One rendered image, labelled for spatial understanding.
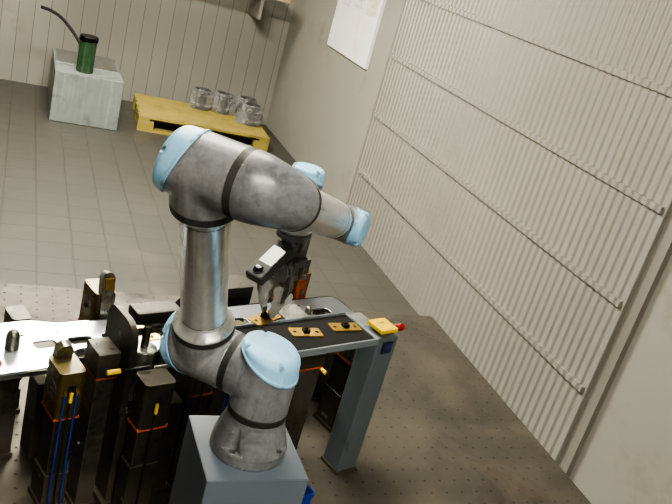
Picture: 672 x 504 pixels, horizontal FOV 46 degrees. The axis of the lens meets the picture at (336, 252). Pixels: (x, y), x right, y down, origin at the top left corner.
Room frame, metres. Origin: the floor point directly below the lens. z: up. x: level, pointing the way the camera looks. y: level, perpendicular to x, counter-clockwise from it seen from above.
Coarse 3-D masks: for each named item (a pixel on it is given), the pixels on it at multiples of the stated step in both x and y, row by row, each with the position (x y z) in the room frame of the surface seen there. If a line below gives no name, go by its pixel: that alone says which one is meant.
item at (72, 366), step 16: (48, 368) 1.44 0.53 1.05; (64, 368) 1.42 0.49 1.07; (80, 368) 1.43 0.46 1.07; (48, 384) 1.43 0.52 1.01; (64, 384) 1.40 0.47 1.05; (80, 384) 1.42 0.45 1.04; (48, 400) 1.42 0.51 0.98; (64, 400) 1.40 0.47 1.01; (80, 400) 1.43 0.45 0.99; (48, 416) 1.42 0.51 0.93; (64, 416) 1.40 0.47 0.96; (48, 432) 1.41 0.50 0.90; (64, 432) 1.40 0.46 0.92; (48, 448) 1.41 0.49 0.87; (64, 448) 1.42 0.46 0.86; (48, 464) 1.40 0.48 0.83; (64, 464) 1.41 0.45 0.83; (32, 480) 1.44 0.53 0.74; (48, 480) 1.40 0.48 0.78; (64, 480) 1.43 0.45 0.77; (32, 496) 1.42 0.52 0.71; (48, 496) 1.39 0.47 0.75
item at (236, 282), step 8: (232, 280) 2.15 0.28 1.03; (240, 280) 2.17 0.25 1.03; (232, 288) 2.10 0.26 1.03; (240, 288) 2.12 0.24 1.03; (248, 288) 2.14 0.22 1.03; (232, 296) 2.11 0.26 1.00; (240, 296) 2.13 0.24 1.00; (248, 296) 2.15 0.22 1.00; (232, 304) 2.11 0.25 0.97; (240, 304) 2.13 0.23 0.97; (240, 320) 2.15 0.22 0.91
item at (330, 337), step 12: (276, 324) 1.71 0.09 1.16; (288, 324) 1.72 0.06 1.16; (300, 324) 1.74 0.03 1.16; (312, 324) 1.76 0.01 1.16; (324, 324) 1.78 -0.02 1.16; (288, 336) 1.66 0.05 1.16; (324, 336) 1.72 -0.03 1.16; (336, 336) 1.73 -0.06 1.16; (348, 336) 1.75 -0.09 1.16; (360, 336) 1.77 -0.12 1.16; (300, 348) 1.62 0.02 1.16; (312, 348) 1.64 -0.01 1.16
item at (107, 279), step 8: (104, 272) 1.83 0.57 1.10; (104, 280) 1.82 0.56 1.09; (112, 280) 1.83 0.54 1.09; (104, 288) 1.82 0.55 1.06; (112, 288) 1.83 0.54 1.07; (104, 296) 1.82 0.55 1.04; (112, 296) 1.83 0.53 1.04; (104, 304) 1.82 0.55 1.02; (112, 304) 1.83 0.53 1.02; (104, 312) 1.81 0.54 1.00
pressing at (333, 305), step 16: (256, 304) 2.10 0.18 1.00; (288, 304) 2.16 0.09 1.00; (304, 304) 2.19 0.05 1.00; (320, 304) 2.23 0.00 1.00; (336, 304) 2.26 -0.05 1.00; (96, 320) 1.77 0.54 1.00; (0, 336) 1.57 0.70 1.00; (32, 336) 1.61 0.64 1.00; (48, 336) 1.63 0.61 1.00; (64, 336) 1.65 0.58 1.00; (80, 336) 1.67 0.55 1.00; (96, 336) 1.69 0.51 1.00; (160, 336) 1.77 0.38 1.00; (0, 352) 1.51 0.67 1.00; (16, 352) 1.53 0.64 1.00; (32, 352) 1.54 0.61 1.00; (48, 352) 1.56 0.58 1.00; (80, 352) 1.61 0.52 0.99; (0, 368) 1.45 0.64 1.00; (16, 368) 1.47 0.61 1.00; (32, 368) 1.48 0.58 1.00
